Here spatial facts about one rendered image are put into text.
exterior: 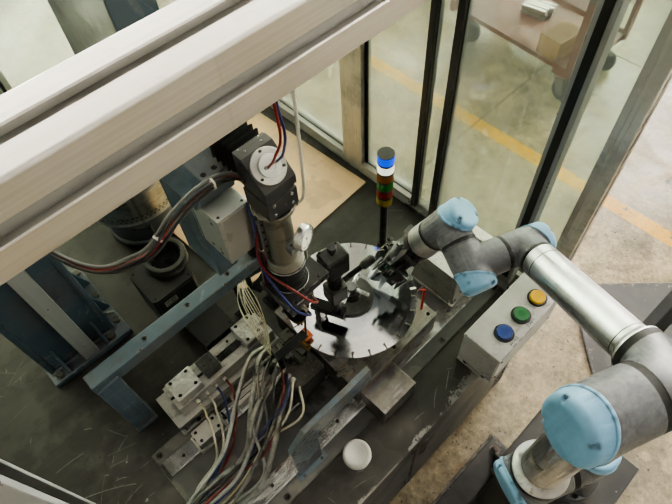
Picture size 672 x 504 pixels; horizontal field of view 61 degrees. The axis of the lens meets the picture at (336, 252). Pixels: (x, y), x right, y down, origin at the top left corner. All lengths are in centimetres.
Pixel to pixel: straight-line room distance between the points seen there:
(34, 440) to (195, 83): 152
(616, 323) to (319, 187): 113
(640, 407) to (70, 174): 83
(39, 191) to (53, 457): 146
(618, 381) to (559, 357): 158
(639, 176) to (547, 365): 118
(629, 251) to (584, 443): 204
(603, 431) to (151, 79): 78
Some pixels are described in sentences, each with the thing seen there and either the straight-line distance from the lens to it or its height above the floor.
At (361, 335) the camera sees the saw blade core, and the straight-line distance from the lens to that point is 138.
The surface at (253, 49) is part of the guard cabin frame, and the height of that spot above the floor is 204.
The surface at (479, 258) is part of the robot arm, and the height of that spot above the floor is 125.
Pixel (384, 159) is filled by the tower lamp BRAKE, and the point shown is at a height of 116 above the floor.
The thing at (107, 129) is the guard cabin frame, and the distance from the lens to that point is 24.
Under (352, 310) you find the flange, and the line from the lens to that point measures 140.
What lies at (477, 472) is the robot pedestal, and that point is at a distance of 227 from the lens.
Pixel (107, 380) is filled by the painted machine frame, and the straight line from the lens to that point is 137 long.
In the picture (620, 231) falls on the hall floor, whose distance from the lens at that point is 295.
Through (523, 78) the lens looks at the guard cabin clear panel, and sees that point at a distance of 131.
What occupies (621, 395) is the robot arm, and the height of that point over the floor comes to 139.
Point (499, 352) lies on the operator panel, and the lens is 146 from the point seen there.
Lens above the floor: 220
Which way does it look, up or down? 56 degrees down
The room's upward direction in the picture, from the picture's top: 5 degrees counter-clockwise
